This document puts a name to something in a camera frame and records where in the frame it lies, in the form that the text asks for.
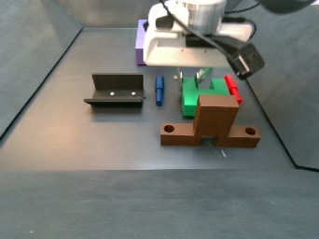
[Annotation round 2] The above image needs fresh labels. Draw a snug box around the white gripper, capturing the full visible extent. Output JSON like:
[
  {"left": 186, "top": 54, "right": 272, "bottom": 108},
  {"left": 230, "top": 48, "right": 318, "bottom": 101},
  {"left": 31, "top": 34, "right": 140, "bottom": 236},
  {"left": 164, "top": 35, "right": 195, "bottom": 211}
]
[{"left": 143, "top": 3, "right": 254, "bottom": 91}]

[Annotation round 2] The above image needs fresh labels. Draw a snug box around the green U-shaped block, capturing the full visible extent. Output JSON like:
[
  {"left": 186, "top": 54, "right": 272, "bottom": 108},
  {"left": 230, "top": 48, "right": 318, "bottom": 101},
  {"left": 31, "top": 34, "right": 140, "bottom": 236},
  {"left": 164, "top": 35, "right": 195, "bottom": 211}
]
[{"left": 182, "top": 77, "right": 230, "bottom": 117}]

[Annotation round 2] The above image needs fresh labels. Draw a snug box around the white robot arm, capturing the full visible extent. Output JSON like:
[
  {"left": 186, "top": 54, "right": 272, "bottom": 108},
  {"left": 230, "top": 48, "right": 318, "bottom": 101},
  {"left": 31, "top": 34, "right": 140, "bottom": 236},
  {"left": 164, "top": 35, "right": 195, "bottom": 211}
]
[{"left": 143, "top": 0, "right": 315, "bottom": 79}]

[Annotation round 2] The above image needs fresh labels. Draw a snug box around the purple board with cross slot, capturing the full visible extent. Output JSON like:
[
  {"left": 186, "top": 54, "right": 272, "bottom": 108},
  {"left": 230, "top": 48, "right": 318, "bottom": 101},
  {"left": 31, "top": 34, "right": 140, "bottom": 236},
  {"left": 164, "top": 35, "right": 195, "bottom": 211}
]
[{"left": 135, "top": 20, "right": 148, "bottom": 65}]

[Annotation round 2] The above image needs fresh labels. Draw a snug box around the blue peg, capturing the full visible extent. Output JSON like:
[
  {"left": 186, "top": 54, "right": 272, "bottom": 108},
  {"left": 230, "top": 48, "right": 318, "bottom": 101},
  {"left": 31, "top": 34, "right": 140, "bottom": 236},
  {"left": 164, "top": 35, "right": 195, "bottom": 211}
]
[{"left": 155, "top": 75, "right": 164, "bottom": 106}]

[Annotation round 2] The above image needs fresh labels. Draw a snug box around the red peg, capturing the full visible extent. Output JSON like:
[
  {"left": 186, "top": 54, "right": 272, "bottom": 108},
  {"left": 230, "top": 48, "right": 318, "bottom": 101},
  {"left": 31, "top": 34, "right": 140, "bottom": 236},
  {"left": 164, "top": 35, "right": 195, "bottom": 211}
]
[{"left": 224, "top": 75, "right": 242, "bottom": 104}]

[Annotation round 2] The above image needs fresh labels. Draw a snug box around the brown T-shaped block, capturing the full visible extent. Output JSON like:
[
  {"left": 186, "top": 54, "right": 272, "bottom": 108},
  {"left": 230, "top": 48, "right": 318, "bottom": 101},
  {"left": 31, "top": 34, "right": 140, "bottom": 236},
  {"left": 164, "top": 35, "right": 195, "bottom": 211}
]
[{"left": 160, "top": 94, "right": 260, "bottom": 148}]

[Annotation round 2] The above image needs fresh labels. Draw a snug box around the black camera cable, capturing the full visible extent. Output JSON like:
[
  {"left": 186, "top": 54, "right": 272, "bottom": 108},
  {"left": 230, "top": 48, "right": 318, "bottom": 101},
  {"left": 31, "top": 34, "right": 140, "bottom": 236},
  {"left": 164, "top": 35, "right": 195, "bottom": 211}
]
[{"left": 159, "top": 0, "right": 255, "bottom": 54}]

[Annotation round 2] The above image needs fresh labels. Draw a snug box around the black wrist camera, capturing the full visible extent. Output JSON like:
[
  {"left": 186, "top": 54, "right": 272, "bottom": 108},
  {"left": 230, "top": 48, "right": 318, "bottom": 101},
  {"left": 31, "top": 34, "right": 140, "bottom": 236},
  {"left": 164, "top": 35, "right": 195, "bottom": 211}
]
[{"left": 227, "top": 44, "right": 264, "bottom": 79}]

